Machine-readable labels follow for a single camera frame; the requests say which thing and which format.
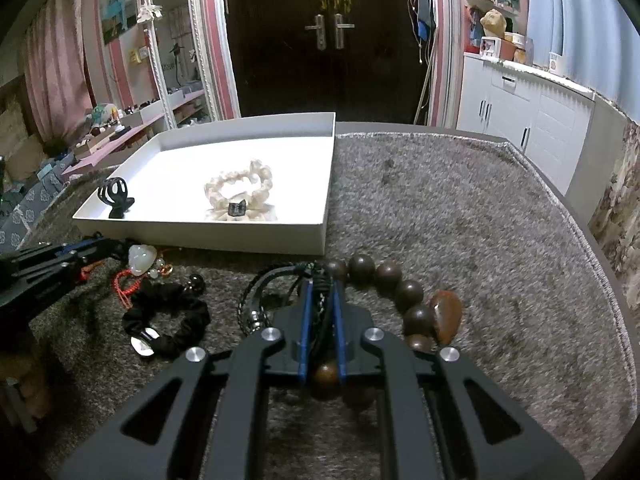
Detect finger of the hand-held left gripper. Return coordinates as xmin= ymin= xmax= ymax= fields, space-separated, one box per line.
xmin=0 ymin=237 xmax=126 ymax=273
xmin=0 ymin=260 xmax=93 ymax=328

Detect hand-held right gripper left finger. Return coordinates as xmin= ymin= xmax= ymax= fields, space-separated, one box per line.
xmin=57 ymin=280 xmax=315 ymax=480

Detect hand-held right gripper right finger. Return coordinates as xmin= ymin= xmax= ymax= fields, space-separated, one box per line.
xmin=330 ymin=282 xmax=586 ymax=480

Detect jade pendant with red cord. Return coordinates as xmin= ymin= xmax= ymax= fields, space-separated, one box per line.
xmin=114 ymin=244 xmax=173 ymax=308

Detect black hair claw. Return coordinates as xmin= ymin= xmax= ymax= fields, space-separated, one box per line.
xmin=97 ymin=176 xmax=137 ymax=219

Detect black braided cord necklace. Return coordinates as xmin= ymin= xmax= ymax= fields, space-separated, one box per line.
xmin=239 ymin=261 xmax=313 ymax=336

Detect brown wooden bead bracelet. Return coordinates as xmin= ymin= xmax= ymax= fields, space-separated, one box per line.
xmin=310 ymin=254 xmax=465 ymax=401

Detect white shallow tray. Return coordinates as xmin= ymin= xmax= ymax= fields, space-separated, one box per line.
xmin=72 ymin=111 xmax=337 ymax=255

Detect black fabric scrunchie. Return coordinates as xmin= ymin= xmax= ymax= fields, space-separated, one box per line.
xmin=121 ymin=282 xmax=211 ymax=361

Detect white bead bracelet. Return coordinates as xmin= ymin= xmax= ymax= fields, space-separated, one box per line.
xmin=204 ymin=159 xmax=279 ymax=222

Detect blue patterned cloth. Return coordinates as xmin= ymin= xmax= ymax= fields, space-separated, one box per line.
xmin=0 ymin=160 xmax=71 ymax=251

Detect pink shelf unit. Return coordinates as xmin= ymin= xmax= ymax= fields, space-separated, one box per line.
xmin=60 ymin=89 xmax=208 ymax=176

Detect grey fuzzy mat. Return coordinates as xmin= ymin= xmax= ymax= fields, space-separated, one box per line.
xmin=0 ymin=127 xmax=631 ymax=480

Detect pink curtain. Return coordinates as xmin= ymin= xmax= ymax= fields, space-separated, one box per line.
xmin=20 ymin=0 xmax=101 ymax=146

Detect white framed mirror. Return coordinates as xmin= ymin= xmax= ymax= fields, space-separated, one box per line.
xmin=142 ymin=0 xmax=236 ymax=131

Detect dark double door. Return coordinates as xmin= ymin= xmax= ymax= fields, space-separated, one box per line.
xmin=221 ymin=0 xmax=435 ymax=125

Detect broom stick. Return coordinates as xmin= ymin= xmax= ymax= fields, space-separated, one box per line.
xmin=414 ymin=27 xmax=441 ymax=125

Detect white cabinet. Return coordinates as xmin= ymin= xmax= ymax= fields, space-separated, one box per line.
xmin=456 ymin=52 xmax=596 ymax=196

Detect floral cloth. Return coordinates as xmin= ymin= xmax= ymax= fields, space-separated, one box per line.
xmin=587 ymin=120 xmax=640 ymax=281

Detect tan plush toy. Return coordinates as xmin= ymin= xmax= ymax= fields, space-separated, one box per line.
xmin=480 ymin=9 xmax=508 ymax=38

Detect silver door handle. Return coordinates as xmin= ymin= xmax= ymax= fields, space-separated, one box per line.
xmin=305 ymin=14 xmax=326 ymax=51
xmin=334 ymin=14 xmax=356 ymax=51

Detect hanging bags and cords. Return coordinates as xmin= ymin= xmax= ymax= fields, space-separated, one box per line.
xmin=409 ymin=0 xmax=437 ymax=66

